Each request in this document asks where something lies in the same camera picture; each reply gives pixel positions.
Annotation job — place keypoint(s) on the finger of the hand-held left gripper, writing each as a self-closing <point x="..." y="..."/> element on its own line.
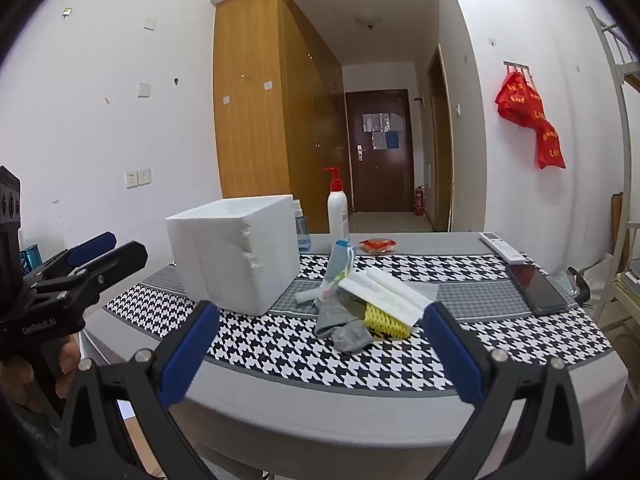
<point x="92" y="247"/>
<point x="120" y="260"/>

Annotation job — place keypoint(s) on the clear plastic water bottle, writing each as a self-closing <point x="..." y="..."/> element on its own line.
<point x="301" y="232"/>

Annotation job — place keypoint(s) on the grey sock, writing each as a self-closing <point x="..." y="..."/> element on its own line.
<point x="330" y="317"/>
<point x="352" y="337"/>

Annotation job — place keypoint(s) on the blue door notice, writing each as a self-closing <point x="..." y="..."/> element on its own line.
<point x="392" y="140"/>

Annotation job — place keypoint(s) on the houndstooth tablecloth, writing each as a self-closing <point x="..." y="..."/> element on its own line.
<point x="280" y="360"/>

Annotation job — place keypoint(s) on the red snack packet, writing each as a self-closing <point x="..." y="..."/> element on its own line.
<point x="377" y="245"/>

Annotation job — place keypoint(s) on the brown wooden boards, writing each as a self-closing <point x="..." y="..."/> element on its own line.
<point x="620" y="230"/>

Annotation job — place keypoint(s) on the green tissue packet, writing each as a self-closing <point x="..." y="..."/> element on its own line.
<point x="330" y="287"/>

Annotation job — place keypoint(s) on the white metal bunk bed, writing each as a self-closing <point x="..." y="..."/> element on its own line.
<point x="622" y="110"/>

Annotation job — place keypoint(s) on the white blank wall plate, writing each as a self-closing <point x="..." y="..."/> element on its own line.
<point x="144" y="89"/>

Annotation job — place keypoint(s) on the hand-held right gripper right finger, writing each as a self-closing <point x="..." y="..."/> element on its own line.
<point x="452" y="355"/>

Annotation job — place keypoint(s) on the metal wall hook rack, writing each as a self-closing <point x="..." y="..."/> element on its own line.
<point x="517" y="66"/>

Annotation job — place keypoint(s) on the red fire extinguisher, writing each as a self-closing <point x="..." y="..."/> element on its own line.
<point x="419" y="202"/>

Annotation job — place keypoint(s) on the round ceiling light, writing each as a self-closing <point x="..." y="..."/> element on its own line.
<point x="369" y="20"/>

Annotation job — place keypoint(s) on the person's left hand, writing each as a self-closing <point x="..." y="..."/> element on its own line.
<point x="67" y="365"/>

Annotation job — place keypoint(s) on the white wall switch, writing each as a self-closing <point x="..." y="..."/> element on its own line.
<point x="144" y="175"/>

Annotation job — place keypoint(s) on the white plastic bag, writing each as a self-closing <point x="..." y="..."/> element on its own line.
<point x="600" y="277"/>

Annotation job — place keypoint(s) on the white wall socket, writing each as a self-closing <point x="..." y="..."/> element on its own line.
<point x="132" y="179"/>

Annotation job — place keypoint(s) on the wooden wardrobe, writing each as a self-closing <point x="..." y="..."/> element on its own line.
<point x="250" y="110"/>

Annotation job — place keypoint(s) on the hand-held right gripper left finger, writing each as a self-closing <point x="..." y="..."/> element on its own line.
<point x="187" y="355"/>

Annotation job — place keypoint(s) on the white foam wrap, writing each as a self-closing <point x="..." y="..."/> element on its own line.
<point x="385" y="292"/>

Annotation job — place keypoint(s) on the black smartphone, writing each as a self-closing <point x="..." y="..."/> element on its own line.
<point x="537" y="290"/>

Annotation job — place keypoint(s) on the wooden side door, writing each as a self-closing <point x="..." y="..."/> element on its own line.
<point x="440" y="150"/>

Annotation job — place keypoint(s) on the teal container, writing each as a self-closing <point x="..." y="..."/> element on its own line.
<point x="30" y="259"/>

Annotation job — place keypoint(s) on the dark brown entrance door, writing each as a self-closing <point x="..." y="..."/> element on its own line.
<point x="382" y="180"/>

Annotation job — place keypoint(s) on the white foam box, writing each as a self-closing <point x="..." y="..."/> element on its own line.
<point x="225" y="260"/>

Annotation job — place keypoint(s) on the yellow foam fruit net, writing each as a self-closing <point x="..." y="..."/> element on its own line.
<point x="382" y="322"/>

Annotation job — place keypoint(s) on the red plastic bag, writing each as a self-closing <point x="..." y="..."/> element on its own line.
<point x="517" y="102"/>
<point x="550" y="147"/>

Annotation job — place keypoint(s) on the clear plastic door notice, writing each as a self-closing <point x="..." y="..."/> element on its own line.
<point x="377" y="121"/>

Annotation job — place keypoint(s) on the white pump bottle red cap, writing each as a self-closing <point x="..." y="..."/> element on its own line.
<point x="337" y="215"/>

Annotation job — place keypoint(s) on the white remote control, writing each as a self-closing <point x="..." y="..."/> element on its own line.
<point x="502" y="247"/>

